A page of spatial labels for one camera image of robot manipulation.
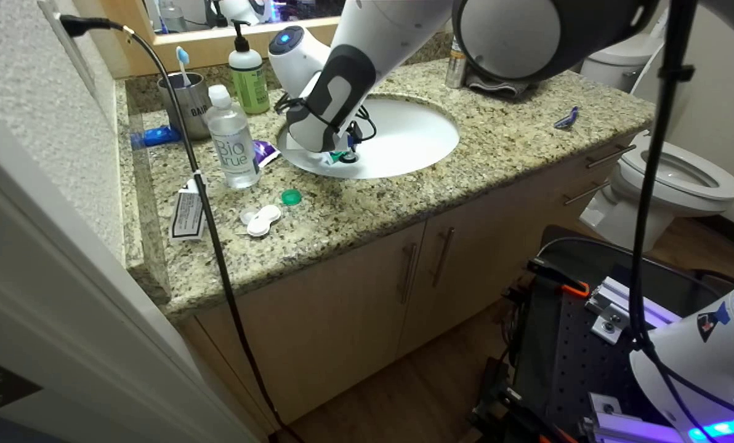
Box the white contact lens case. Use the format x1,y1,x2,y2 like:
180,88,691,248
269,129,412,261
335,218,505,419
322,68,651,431
242,204,284,239

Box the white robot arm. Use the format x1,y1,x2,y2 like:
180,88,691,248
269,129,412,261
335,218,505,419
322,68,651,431
284,0,657,153

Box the white toilet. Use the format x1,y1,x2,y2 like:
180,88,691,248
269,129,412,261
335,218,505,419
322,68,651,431
582,20,734,248

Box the green round cap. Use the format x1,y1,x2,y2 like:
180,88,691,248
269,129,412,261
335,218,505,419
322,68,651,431
280,190,302,207

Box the blue flat object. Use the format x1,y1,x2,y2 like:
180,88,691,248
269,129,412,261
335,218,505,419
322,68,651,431
131,125,181,148

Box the green soap pump bottle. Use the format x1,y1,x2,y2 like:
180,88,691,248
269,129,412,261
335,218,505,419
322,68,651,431
228,23,269,116

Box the white wall outlet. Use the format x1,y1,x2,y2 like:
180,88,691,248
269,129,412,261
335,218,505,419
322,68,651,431
37,0,95,97

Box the white small tube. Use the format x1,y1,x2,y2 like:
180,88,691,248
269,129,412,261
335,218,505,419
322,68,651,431
169,179,203,241

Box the blue razor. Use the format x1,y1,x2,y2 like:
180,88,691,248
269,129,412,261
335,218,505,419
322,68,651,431
553,105,582,131

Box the blue white toothbrush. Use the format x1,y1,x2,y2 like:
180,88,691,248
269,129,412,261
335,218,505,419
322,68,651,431
174,47,192,88

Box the brown folded towel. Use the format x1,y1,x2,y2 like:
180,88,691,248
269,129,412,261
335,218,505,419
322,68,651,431
463,76,536,100

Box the green white toothpaste tube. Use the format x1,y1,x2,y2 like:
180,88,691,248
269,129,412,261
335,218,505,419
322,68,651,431
328,149,360,165

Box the clear plastic water bottle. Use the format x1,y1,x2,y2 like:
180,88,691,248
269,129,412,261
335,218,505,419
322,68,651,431
203,83,258,190

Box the purple white packet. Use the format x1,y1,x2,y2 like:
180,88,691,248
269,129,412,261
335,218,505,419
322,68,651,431
254,141,280,169

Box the black camera stand pole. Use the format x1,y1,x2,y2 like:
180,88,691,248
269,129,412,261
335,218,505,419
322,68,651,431
627,0,734,443

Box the metal toothbrush cup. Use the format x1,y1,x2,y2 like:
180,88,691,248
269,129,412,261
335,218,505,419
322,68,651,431
158,72,208,141

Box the black power cable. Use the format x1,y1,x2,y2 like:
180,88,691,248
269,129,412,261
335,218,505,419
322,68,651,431
59,12,302,443

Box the black robot cart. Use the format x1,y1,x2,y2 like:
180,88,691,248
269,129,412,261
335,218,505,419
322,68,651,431
471,227,734,443

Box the beige vanity cabinet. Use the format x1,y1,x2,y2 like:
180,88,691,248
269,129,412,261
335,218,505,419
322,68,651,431
168,136,627,439

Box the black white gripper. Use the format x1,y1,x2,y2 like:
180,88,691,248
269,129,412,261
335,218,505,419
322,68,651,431
335,105,376,154

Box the wood framed mirror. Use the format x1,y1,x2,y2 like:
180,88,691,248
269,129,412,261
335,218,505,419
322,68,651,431
94,0,352,81

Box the white oval sink basin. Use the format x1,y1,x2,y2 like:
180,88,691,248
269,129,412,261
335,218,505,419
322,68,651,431
275,97,460,179

